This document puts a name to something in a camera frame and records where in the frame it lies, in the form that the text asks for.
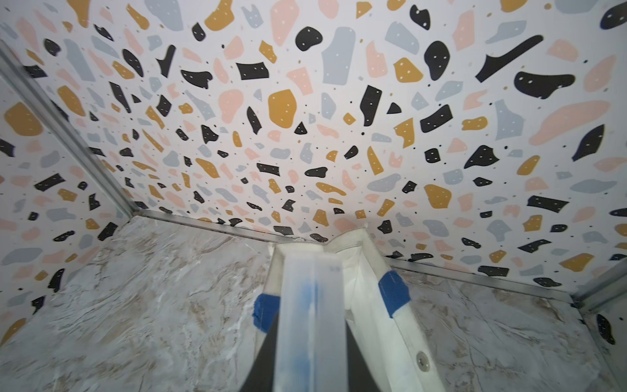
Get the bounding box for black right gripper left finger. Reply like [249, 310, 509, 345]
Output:
[239, 315, 279, 392]

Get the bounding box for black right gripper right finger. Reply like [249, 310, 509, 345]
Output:
[346, 323, 380, 392]

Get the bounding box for white canvas bag blue handles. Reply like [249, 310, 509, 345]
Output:
[252, 229, 444, 391]

